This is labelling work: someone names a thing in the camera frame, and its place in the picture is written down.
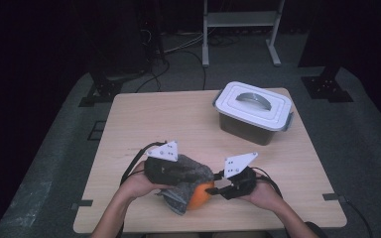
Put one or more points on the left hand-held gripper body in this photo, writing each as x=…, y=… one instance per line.
x=160, y=173

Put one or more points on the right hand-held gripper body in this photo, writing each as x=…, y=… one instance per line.
x=243, y=183

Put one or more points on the orange plush toy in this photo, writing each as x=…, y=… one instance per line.
x=200, y=196

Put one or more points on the grey cloth pouch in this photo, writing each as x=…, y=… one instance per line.
x=182, y=198

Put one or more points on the person's right hand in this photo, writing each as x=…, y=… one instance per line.
x=264, y=196

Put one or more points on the person's left hand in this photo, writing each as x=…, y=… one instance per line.
x=135, y=185

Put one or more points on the storage box with white lid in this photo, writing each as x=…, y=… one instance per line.
x=254, y=105

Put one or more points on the black tape strip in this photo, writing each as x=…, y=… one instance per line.
x=85, y=203
x=330, y=197

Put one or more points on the black floor tape square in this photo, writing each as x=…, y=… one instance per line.
x=96, y=121

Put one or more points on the black stand base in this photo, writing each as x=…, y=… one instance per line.
x=325, y=88
x=104, y=91

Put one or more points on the dark equipment stand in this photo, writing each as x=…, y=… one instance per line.
x=152, y=39

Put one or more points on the white metal stand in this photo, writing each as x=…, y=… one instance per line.
x=241, y=19

